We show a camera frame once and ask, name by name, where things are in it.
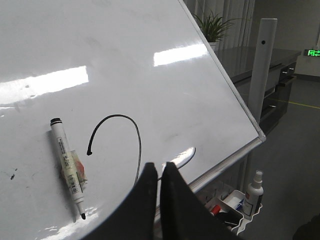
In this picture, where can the white whiteboard with aluminium frame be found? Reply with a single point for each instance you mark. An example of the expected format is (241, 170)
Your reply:
(133, 81)

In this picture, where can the grey counter cabinet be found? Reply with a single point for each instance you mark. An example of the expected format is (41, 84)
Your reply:
(238, 63)

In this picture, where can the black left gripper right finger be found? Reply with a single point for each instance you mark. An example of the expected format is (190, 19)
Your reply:
(182, 215)

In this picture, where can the grey whiteboard stand post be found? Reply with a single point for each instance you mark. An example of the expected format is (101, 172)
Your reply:
(259, 77)

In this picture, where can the green potted plant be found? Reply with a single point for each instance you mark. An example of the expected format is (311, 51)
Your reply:
(215, 28)

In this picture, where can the green exit sign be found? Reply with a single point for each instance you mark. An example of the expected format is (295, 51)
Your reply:
(311, 53)

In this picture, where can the red capped whiteboard marker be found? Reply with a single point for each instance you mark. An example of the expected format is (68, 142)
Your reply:
(215, 210)

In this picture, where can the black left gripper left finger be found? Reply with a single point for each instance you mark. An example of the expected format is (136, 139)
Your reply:
(134, 218)

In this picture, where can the white plastic marker tray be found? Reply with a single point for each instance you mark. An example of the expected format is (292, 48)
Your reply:
(229, 200)

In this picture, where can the clear capped spray bottle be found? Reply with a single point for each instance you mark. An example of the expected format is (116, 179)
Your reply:
(253, 196)

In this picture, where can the black whiteboard marker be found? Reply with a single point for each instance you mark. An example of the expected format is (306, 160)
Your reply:
(68, 165)

